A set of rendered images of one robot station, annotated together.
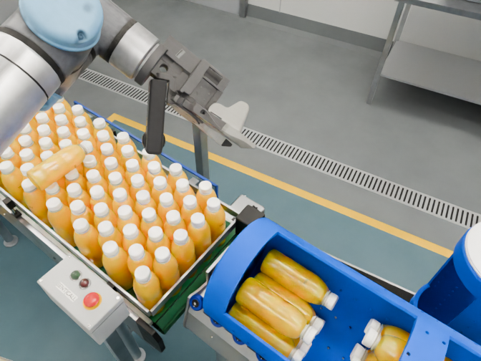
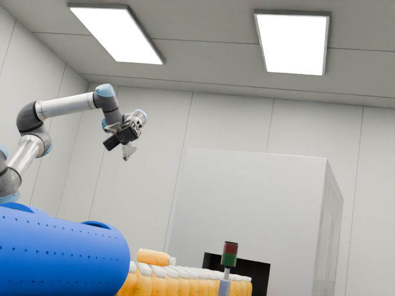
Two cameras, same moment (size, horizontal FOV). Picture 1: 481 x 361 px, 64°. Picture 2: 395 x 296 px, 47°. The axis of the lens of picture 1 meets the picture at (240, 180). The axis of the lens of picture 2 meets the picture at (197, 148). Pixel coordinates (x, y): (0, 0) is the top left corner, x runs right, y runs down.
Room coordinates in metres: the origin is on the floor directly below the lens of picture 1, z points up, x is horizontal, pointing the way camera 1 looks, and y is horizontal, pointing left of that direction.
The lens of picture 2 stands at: (0.42, -1.77, 1.18)
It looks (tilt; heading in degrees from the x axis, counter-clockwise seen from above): 13 degrees up; 78
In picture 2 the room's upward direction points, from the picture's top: 10 degrees clockwise
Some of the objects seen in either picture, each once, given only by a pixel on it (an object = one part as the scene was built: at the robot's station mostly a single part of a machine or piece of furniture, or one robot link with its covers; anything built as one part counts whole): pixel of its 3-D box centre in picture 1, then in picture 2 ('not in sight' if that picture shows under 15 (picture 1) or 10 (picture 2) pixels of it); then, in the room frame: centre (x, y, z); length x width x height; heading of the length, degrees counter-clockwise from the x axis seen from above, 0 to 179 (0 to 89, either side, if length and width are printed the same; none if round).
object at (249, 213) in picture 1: (248, 225); not in sight; (0.72, -0.03, 0.95); 0.10 x 0.07 x 0.10; 145
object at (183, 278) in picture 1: (200, 261); not in sight; (0.57, 0.11, 0.96); 0.40 x 0.01 x 0.03; 145
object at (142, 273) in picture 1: (142, 273); not in sight; (0.46, 0.24, 1.09); 0.04 x 0.04 x 0.02
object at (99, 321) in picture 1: (84, 297); not in sight; (0.41, 0.38, 1.05); 0.20 x 0.10 x 0.10; 55
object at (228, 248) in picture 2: not in sight; (230, 249); (1.04, 0.15, 1.23); 0.06 x 0.06 x 0.04
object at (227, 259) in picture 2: not in sight; (228, 259); (1.04, 0.15, 1.18); 0.06 x 0.06 x 0.05
